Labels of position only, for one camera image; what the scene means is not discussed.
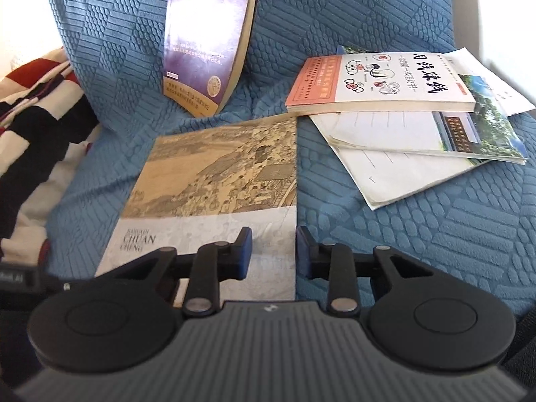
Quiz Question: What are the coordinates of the blue textured sofa cover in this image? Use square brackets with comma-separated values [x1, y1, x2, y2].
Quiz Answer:
[40, 0, 536, 319]

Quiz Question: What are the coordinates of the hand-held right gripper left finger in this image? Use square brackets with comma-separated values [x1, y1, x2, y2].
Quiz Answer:
[97, 227, 254, 316]

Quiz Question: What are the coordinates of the beige painting cover book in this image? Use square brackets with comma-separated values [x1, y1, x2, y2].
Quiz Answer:
[95, 114, 299, 302]

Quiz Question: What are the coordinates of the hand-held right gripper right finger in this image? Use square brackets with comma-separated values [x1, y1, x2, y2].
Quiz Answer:
[296, 226, 438, 317]

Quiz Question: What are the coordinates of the white orange cartoon book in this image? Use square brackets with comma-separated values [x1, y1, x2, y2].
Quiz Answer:
[285, 52, 477, 115]

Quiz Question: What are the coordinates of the purple book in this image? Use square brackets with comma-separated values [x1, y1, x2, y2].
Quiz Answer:
[162, 0, 259, 116]

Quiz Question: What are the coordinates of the white paper booklet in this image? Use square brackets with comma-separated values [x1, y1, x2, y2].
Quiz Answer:
[443, 47, 536, 117]

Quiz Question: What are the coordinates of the striped blanket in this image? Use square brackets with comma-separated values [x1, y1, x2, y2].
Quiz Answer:
[0, 46, 101, 260]

